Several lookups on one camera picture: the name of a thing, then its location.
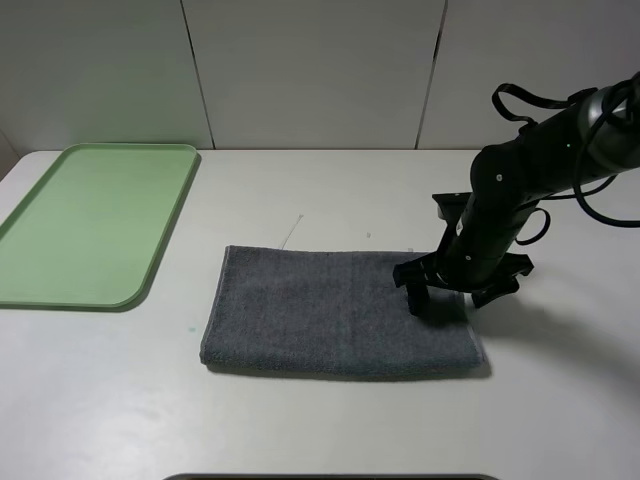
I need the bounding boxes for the black right camera cable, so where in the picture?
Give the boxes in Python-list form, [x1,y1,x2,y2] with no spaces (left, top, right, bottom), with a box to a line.
[490,74,640,246]

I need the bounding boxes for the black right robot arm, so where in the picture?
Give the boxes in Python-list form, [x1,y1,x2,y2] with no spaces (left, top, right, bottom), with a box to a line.
[393,76,639,316]

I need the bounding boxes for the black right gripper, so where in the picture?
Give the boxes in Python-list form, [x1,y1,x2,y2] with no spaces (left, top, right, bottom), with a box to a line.
[393,192,531,316]

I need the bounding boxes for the light green plastic tray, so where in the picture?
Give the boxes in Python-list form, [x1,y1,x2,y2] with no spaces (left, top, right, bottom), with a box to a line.
[1,144,200,311]

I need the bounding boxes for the grey towel with orange pattern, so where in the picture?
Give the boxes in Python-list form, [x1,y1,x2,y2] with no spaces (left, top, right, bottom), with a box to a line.
[200,245,486,380]

